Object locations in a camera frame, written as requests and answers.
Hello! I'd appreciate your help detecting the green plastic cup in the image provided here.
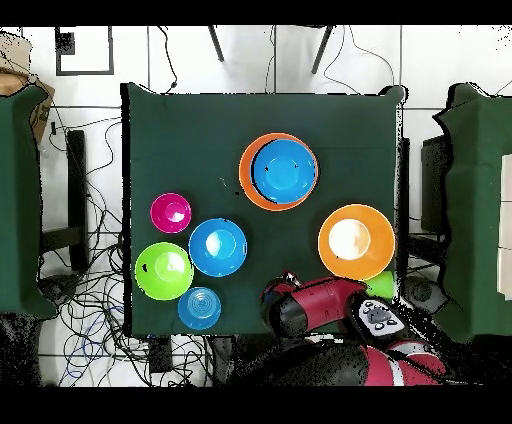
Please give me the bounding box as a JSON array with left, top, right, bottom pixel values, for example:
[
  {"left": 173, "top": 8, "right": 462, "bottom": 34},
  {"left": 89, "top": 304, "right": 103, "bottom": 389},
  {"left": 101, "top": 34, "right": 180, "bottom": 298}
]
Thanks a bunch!
[{"left": 364, "top": 270, "right": 396, "bottom": 300}]

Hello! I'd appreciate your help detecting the blue plastic bowl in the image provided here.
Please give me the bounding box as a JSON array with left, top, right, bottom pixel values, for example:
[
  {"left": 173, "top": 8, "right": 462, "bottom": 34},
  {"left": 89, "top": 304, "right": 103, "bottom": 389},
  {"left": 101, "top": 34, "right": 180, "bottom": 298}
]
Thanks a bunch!
[
  {"left": 188, "top": 218, "right": 248, "bottom": 278},
  {"left": 250, "top": 138, "right": 319, "bottom": 205}
]

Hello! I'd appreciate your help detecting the large orange plastic bowl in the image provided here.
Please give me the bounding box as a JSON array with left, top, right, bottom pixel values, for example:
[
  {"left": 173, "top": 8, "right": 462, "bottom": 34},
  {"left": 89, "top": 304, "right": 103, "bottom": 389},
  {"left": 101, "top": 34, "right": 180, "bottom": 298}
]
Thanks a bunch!
[
  {"left": 317, "top": 203, "right": 396, "bottom": 282},
  {"left": 238, "top": 132, "right": 319, "bottom": 212}
]

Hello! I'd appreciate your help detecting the small translucent blue bowl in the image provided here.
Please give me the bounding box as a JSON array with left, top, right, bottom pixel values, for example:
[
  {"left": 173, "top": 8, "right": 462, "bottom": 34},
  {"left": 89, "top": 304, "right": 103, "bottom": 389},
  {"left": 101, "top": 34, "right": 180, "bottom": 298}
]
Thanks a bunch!
[{"left": 177, "top": 286, "right": 222, "bottom": 331}]

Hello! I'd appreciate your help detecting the large green plastic bowl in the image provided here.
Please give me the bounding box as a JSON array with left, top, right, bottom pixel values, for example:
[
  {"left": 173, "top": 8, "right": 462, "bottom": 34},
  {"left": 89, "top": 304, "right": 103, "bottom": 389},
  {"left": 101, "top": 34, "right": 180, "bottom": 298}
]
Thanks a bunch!
[{"left": 134, "top": 241, "right": 195, "bottom": 301}]

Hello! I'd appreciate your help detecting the small pink plastic bowl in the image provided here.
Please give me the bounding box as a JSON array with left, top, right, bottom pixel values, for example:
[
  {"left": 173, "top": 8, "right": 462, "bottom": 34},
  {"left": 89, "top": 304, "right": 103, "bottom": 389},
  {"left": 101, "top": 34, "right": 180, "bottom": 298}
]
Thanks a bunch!
[{"left": 150, "top": 192, "right": 193, "bottom": 234}]

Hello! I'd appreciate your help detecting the black power strip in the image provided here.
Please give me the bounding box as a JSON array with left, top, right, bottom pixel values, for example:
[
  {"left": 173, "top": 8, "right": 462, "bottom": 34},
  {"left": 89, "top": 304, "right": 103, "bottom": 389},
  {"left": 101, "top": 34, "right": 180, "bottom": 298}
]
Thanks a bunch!
[{"left": 148, "top": 336, "right": 174, "bottom": 375}]

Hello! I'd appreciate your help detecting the dark green table cloth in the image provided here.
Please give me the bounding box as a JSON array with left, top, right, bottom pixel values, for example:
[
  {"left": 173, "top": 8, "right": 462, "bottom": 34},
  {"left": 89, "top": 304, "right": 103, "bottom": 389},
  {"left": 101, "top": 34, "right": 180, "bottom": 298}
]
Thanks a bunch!
[{"left": 120, "top": 82, "right": 409, "bottom": 337}]

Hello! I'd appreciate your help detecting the black box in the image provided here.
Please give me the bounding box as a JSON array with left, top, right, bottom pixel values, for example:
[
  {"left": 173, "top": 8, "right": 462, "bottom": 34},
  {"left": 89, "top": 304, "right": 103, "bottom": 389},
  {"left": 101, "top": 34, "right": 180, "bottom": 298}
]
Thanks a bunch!
[{"left": 419, "top": 134, "right": 454, "bottom": 234}]

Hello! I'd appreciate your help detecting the green cloth covered table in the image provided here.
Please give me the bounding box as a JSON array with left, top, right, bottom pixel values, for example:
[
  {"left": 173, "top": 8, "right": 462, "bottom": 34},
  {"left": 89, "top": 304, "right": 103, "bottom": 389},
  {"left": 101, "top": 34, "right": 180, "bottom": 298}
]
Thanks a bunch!
[
  {"left": 433, "top": 82, "right": 512, "bottom": 341},
  {"left": 0, "top": 85, "right": 57, "bottom": 321}
]

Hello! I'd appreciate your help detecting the black stand base with knob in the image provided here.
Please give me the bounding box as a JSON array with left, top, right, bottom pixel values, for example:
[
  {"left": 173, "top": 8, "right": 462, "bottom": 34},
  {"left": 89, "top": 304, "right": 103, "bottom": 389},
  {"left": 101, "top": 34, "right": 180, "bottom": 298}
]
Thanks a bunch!
[{"left": 38, "top": 274, "right": 82, "bottom": 306}]

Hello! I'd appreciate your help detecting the black floor stand bar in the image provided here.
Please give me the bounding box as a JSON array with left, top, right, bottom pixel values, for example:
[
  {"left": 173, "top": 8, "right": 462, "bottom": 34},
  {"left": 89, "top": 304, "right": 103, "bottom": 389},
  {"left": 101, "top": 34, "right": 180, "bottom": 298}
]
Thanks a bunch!
[{"left": 39, "top": 129, "right": 90, "bottom": 273}]

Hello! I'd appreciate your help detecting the black tripod leg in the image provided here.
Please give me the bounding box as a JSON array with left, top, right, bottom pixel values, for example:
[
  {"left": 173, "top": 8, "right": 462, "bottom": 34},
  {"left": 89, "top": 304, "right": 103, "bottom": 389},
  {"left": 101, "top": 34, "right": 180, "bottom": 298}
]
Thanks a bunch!
[
  {"left": 310, "top": 25, "right": 336, "bottom": 76},
  {"left": 206, "top": 25, "right": 226, "bottom": 64}
]

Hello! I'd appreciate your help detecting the brown cardboard box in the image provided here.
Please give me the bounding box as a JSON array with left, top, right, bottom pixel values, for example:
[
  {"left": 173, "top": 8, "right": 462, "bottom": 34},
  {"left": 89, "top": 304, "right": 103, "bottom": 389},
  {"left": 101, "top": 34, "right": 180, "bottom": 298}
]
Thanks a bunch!
[{"left": 0, "top": 31, "right": 56, "bottom": 143}]

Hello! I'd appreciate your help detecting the thin black floor cable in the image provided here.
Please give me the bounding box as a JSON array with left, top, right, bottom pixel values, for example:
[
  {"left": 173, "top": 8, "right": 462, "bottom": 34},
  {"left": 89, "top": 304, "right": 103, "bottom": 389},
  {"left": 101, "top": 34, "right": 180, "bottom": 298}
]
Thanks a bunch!
[{"left": 156, "top": 25, "right": 180, "bottom": 92}]

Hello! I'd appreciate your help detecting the black square frame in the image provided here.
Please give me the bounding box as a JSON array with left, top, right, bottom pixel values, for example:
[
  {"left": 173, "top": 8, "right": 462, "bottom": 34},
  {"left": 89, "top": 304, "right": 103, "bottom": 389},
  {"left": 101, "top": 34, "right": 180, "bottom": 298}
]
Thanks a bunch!
[{"left": 54, "top": 25, "right": 115, "bottom": 77}]

